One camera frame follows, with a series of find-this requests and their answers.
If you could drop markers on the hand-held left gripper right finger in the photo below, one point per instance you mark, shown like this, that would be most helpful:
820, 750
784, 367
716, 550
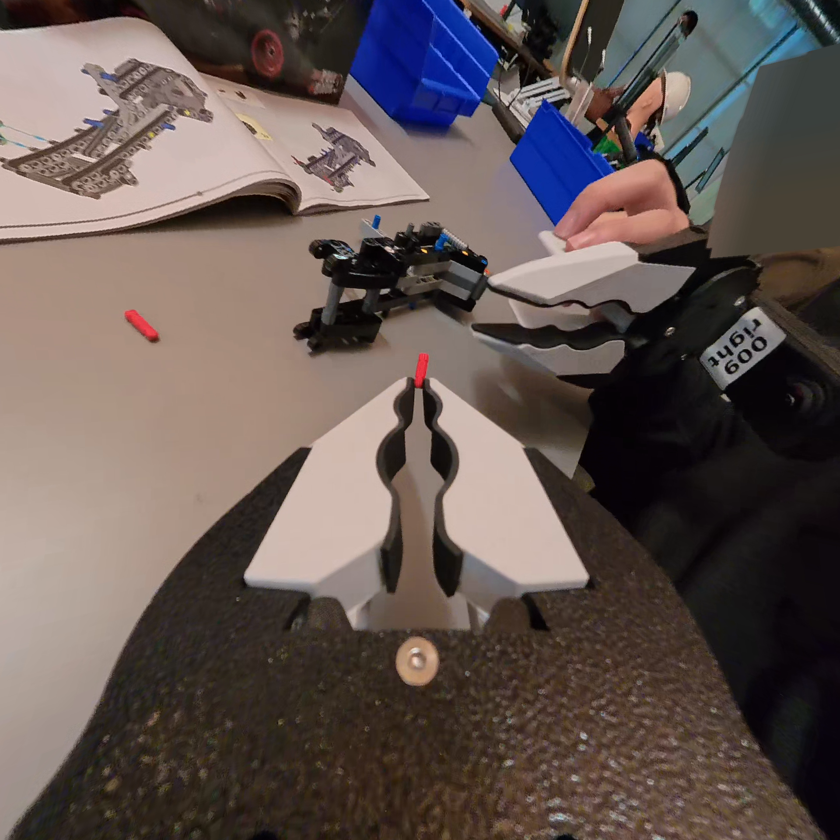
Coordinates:
512, 518

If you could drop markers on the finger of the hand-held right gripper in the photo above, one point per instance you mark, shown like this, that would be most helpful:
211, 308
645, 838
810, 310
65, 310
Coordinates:
551, 358
590, 275

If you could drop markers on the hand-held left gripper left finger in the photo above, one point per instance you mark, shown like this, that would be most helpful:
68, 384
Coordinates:
315, 518

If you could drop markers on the red toy brick pin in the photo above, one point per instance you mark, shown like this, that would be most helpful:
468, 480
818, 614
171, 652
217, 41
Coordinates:
422, 369
141, 325

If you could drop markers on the black grey toy brick assembly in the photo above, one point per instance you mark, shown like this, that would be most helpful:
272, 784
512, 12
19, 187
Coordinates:
374, 262

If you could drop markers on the person's right forearm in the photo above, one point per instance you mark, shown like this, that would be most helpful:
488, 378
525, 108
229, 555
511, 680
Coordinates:
800, 282

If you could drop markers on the person's right hand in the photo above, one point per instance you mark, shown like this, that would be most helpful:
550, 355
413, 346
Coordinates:
623, 210

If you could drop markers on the blue plastic storage bin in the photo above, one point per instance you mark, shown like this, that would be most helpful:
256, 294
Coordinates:
420, 65
558, 164

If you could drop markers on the person's black clothing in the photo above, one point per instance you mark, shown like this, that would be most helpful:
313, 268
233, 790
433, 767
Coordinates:
754, 558

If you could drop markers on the white hard hat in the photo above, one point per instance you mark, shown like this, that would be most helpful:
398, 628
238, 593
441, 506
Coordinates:
677, 98

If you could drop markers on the black metal stand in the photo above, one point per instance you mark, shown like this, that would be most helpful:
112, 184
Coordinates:
656, 59

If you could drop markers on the curved wooden board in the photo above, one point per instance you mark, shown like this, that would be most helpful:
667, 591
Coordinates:
572, 46

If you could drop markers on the open instruction booklet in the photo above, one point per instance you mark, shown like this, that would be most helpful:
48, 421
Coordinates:
197, 170

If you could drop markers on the dark toy set box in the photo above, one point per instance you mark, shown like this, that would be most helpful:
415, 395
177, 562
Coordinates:
262, 39

